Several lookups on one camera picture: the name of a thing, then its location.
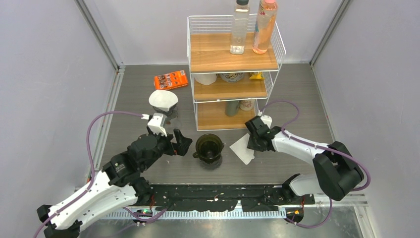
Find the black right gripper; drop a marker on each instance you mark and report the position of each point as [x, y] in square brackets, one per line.
[251, 146]

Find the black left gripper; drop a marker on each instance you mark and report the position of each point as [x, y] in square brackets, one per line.
[183, 143]

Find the dark green dripper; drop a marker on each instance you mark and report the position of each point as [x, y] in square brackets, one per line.
[208, 146]

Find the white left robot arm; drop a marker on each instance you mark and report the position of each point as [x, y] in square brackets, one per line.
[118, 184]

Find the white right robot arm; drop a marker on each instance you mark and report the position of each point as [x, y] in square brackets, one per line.
[336, 174]

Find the white printed cup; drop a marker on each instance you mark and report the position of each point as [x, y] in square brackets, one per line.
[246, 105]

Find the smoky glass mug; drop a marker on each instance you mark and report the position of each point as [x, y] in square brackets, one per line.
[210, 164]

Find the grey metal can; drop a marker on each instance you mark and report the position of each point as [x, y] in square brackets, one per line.
[232, 108]

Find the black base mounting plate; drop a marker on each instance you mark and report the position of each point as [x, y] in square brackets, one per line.
[218, 197]

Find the yellow snack packet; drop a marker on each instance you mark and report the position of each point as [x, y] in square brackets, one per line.
[256, 76]

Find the orange snack box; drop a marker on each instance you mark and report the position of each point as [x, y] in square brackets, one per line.
[170, 81]

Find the white cup on shelf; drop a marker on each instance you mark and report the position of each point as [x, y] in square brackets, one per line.
[206, 79]

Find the printed ceramic bowl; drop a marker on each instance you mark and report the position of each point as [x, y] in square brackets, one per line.
[232, 77]

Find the pink drink bottle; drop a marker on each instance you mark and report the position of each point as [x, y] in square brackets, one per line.
[265, 22]

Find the clear water bottle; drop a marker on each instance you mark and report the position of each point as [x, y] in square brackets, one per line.
[239, 27]

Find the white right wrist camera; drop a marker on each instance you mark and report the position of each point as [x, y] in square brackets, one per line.
[266, 119]

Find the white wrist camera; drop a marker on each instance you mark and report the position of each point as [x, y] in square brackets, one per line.
[266, 119]
[155, 123]

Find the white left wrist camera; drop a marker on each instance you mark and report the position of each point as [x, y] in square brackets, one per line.
[155, 123]

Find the white wire wooden shelf rack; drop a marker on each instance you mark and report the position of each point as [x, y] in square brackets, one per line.
[208, 51]

